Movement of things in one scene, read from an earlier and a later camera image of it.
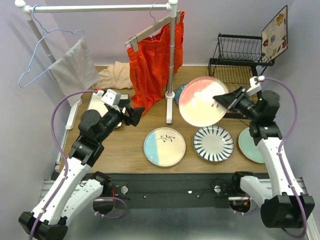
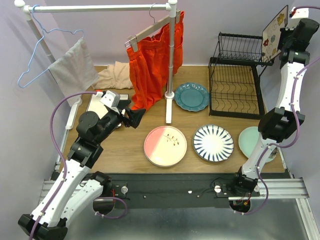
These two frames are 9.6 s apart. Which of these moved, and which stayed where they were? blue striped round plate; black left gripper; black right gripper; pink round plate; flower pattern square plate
Moved: pink round plate; black right gripper
Stayed: flower pattern square plate; black left gripper; blue striped round plate
